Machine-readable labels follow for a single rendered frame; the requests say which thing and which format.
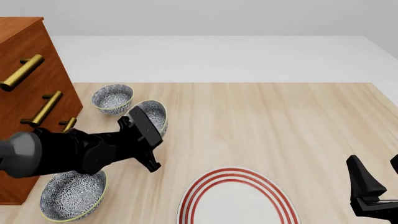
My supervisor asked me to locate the wooden cabinet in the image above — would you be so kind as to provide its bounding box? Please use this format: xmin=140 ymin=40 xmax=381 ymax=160
xmin=0 ymin=16 xmax=84 ymax=206

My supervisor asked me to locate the long brass drawer handle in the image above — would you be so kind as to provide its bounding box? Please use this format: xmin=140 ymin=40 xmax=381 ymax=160
xmin=0 ymin=54 xmax=45 ymax=92

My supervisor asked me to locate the large patterned bowl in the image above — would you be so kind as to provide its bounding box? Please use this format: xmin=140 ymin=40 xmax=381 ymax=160
xmin=39 ymin=169 xmax=108 ymax=222

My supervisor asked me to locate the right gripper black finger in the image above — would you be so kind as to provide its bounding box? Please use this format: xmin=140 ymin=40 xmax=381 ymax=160
xmin=389 ymin=153 xmax=398 ymax=175
xmin=346 ymin=154 xmax=388 ymax=200

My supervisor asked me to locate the short brass drawer handle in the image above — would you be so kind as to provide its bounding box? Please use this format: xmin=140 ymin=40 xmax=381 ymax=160
xmin=58 ymin=117 xmax=78 ymax=133

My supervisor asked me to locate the medium brass drawer handle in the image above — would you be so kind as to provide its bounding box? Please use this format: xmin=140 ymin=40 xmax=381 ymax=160
xmin=20 ymin=90 xmax=63 ymax=128

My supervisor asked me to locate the white plate with red rings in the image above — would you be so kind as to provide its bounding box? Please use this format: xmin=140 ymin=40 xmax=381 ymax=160
xmin=176 ymin=166 xmax=302 ymax=224

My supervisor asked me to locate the small patterned bowl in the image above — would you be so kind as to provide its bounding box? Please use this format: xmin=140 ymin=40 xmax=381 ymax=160
xmin=91 ymin=83 xmax=134 ymax=116

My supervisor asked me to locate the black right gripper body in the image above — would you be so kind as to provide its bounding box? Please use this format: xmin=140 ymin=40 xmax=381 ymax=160
xmin=349 ymin=195 xmax=398 ymax=222

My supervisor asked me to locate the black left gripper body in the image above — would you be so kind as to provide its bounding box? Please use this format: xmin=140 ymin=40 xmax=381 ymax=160
xmin=117 ymin=116 xmax=162 ymax=174

